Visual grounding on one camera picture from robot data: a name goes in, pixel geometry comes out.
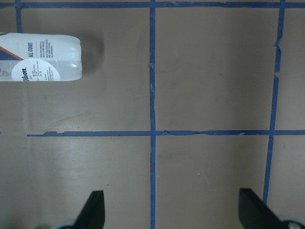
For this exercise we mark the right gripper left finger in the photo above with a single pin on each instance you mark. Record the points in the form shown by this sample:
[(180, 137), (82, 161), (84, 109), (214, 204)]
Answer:
[(92, 215)]

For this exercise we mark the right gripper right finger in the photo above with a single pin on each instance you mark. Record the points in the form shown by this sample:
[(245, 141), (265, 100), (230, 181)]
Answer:
[(254, 214)]

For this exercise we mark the clear Wilson tennis ball can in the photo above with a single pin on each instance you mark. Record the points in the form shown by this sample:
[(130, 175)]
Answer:
[(28, 57)]

